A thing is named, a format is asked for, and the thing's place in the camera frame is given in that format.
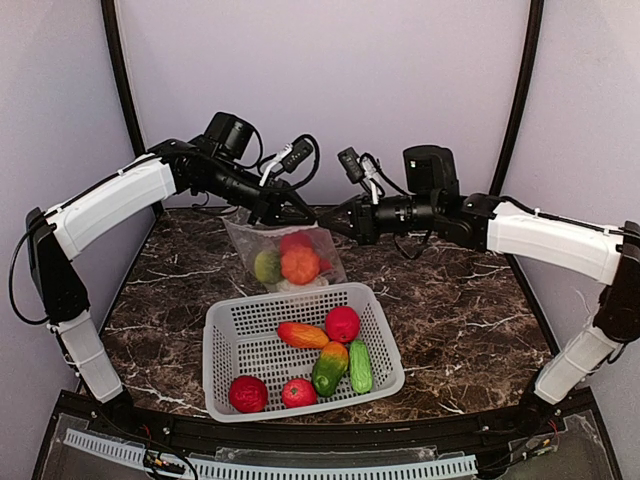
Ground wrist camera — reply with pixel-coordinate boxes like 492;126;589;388
259;139;314;187
337;147;386;205

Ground clear zip top bag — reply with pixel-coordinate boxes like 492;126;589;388
223;209;347;292

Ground black frame post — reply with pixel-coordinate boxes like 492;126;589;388
489;0;545;196
100;0;145;156

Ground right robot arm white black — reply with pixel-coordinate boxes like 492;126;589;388
318;145;639;405

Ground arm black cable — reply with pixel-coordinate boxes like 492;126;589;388
392;232;431;261
244;127;321;194

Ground red wrinkled fruit front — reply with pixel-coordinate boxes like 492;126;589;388
229;375;269;413

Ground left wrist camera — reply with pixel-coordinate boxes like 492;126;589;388
259;139;314;187

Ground left electronics board wires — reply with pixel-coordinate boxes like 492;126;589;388
134;424;201;480

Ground yellow lemon toy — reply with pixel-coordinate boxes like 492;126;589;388
253;250;282;284

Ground red wrinkled fruit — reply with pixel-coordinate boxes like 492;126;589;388
229;375;269;413
279;231;313;255
325;306;360;343

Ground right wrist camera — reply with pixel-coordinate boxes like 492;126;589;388
337;147;386;205

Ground right black frame post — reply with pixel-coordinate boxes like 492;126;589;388
489;0;545;196

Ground orange pumpkin toy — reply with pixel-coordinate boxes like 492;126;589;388
281;247;320;285

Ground electronics board wires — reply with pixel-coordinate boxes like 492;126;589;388
134;424;201;480
509;419;566;464

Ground white perforated plastic basket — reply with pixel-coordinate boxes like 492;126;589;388
202;282;405;423

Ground left black frame post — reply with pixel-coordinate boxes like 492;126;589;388
100;0;145;156

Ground black front rail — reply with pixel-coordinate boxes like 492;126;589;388
49;387;619;478

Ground right electronics board wires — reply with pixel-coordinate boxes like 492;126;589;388
509;419;566;464

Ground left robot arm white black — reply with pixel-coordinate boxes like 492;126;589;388
14;112;321;406

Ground orange yellow mango toy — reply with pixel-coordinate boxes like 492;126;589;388
277;322;329;349

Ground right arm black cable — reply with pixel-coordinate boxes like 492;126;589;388
392;232;431;261

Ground green orange mango toy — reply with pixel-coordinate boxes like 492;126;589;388
312;341;349;397

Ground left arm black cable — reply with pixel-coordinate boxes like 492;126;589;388
244;127;321;194

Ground white slotted cable duct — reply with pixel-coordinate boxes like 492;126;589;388
63;428;478;479

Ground red tomato fruit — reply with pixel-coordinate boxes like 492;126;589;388
281;378;317;408

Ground red chili pepper toy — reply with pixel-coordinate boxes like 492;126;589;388
319;258;332;273

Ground green bitter gourd toy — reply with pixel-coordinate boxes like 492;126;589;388
349;339;373;394

